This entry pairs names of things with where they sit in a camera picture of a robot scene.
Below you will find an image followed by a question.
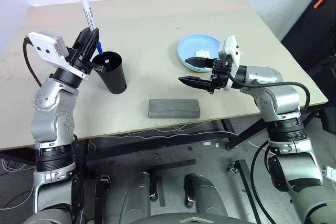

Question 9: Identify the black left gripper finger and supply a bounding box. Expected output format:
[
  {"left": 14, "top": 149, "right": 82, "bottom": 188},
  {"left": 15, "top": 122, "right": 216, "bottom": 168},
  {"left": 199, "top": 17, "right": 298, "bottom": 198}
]
[
  {"left": 85, "top": 60, "right": 108, "bottom": 73},
  {"left": 72, "top": 27, "right": 100, "bottom": 61}
]

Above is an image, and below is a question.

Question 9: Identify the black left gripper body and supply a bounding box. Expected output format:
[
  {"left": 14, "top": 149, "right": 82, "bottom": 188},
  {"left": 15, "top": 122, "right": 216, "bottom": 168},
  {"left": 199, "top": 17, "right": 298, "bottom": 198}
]
[{"left": 65, "top": 45, "right": 93, "bottom": 76}]

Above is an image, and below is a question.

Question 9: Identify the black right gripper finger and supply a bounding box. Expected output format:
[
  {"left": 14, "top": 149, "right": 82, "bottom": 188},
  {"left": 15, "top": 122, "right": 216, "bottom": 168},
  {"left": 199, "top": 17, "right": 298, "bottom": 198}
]
[
  {"left": 178, "top": 76, "right": 213, "bottom": 94},
  {"left": 184, "top": 56, "right": 216, "bottom": 69}
]

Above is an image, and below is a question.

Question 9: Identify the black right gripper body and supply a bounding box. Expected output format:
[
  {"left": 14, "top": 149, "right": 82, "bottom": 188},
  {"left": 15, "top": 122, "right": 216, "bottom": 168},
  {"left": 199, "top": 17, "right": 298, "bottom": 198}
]
[{"left": 209, "top": 57, "right": 234, "bottom": 95}]

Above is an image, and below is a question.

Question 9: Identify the blue capped white marker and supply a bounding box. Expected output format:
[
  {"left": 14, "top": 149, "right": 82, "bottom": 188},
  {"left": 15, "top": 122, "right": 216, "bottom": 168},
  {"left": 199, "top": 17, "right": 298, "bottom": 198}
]
[{"left": 78, "top": 0, "right": 104, "bottom": 55}]

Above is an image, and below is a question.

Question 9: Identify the grey glasses case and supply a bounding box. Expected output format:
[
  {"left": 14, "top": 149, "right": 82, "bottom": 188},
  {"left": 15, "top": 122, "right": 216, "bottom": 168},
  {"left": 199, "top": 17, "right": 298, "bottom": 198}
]
[{"left": 147, "top": 99, "right": 201, "bottom": 119}]

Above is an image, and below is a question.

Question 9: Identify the black plastic cup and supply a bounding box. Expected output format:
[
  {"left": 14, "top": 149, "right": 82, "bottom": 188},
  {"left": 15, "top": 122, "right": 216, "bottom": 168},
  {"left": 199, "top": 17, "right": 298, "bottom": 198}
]
[{"left": 92, "top": 50, "right": 129, "bottom": 95}]

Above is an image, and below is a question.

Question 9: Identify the light blue plate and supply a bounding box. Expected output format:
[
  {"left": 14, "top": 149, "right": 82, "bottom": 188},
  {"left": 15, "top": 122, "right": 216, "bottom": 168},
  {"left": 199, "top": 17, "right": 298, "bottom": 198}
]
[{"left": 177, "top": 34, "right": 221, "bottom": 72}]

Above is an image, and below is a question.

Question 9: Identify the black floor tape strip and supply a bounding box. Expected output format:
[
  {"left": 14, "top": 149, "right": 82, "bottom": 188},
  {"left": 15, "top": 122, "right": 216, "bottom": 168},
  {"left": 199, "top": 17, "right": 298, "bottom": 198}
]
[
  {"left": 156, "top": 171, "right": 166, "bottom": 208},
  {"left": 151, "top": 158, "right": 197, "bottom": 173}
]

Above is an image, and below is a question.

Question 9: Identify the black stand bar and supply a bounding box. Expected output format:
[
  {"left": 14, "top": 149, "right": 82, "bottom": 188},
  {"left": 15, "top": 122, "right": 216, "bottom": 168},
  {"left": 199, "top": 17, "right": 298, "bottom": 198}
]
[
  {"left": 227, "top": 159, "right": 259, "bottom": 224},
  {"left": 93, "top": 175, "right": 112, "bottom": 224}
]

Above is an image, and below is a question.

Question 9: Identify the grey rounded robot leg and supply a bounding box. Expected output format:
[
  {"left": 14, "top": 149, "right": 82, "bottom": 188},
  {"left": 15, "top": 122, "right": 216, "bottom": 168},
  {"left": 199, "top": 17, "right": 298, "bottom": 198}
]
[
  {"left": 183, "top": 173, "right": 229, "bottom": 224},
  {"left": 119, "top": 171, "right": 158, "bottom": 224}
]

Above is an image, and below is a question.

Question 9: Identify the grey robot torso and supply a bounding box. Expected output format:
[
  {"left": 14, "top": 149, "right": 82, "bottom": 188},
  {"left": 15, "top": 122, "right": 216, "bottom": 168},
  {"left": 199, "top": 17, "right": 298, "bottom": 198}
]
[{"left": 131, "top": 215, "right": 255, "bottom": 224}]

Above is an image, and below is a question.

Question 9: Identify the white power adapter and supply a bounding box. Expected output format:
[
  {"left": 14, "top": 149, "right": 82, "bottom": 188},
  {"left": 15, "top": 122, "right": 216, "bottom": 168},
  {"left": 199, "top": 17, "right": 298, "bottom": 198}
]
[{"left": 323, "top": 165, "right": 336, "bottom": 183}]

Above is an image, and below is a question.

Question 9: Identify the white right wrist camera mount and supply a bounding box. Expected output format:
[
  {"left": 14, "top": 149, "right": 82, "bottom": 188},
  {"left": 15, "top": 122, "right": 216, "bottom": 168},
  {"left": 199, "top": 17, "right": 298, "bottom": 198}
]
[{"left": 218, "top": 35, "right": 244, "bottom": 91}]

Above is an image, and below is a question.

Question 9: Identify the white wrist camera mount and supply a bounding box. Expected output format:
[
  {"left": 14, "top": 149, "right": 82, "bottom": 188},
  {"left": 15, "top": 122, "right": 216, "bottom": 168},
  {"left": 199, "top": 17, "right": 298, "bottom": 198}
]
[
  {"left": 27, "top": 31, "right": 89, "bottom": 82},
  {"left": 218, "top": 35, "right": 244, "bottom": 91}
]

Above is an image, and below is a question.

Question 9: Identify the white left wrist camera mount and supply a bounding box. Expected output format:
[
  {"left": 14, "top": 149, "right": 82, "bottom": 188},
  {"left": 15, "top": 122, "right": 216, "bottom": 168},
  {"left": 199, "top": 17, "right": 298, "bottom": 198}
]
[{"left": 27, "top": 31, "right": 89, "bottom": 82}]

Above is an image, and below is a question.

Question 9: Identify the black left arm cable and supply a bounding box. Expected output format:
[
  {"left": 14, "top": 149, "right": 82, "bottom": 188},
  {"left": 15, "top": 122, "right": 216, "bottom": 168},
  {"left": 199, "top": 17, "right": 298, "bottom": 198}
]
[{"left": 23, "top": 37, "right": 43, "bottom": 88}]

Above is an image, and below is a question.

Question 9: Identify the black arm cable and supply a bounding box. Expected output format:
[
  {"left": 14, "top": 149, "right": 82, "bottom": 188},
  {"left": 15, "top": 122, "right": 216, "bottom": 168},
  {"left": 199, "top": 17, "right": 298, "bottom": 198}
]
[
  {"left": 227, "top": 73, "right": 312, "bottom": 224},
  {"left": 23, "top": 37, "right": 43, "bottom": 88}
]

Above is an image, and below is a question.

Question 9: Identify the thin white wire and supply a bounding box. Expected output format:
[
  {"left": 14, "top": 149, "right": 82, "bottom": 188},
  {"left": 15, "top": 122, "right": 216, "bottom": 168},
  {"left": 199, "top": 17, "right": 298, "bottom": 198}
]
[{"left": 89, "top": 123, "right": 230, "bottom": 142}]

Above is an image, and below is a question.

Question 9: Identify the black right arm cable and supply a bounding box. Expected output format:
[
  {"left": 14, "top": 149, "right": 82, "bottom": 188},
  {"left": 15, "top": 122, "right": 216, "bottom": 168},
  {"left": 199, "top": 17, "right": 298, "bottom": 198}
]
[{"left": 227, "top": 73, "right": 312, "bottom": 224}]

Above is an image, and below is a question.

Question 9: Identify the black bag with orange strap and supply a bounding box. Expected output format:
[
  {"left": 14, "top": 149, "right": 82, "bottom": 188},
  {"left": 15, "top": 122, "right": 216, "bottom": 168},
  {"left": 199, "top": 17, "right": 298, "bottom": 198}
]
[{"left": 280, "top": 0, "right": 336, "bottom": 78}]

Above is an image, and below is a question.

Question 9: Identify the white floor cable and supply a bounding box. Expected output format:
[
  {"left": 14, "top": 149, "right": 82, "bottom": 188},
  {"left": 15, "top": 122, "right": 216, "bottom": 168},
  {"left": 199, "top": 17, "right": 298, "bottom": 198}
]
[{"left": 0, "top": 157, "right": 36, "bottom": 210}]

